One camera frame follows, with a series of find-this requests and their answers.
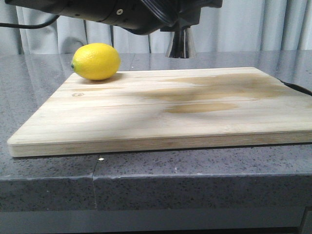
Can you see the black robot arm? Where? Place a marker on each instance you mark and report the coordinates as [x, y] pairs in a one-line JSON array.
[[140, 17]]

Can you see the silver double jigger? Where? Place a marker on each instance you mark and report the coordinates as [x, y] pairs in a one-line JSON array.
[[181, 45]]

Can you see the grey curtain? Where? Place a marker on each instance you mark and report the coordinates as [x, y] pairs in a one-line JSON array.
[[239, 25]]

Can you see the yellow lemon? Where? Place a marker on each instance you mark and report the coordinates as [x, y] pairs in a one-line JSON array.
[[96, 61]]

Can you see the wooden cutting board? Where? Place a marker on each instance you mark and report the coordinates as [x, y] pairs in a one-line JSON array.
[[165, 109]]

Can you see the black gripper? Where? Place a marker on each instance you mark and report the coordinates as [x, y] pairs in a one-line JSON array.
[[188, 12]]

